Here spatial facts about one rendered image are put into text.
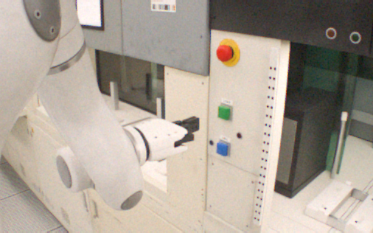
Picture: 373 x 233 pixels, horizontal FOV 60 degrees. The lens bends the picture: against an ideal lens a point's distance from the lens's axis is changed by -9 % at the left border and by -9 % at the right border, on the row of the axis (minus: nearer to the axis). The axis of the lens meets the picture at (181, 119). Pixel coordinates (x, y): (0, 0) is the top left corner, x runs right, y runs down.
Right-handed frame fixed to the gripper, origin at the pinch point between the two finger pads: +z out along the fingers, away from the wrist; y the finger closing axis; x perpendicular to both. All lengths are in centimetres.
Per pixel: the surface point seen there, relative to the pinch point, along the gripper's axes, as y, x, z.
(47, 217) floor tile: -151, -120, 10
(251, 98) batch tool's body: 7.1, 5.3, 12.5
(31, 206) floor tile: -173, -120, 6
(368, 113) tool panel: 11, -20, 102
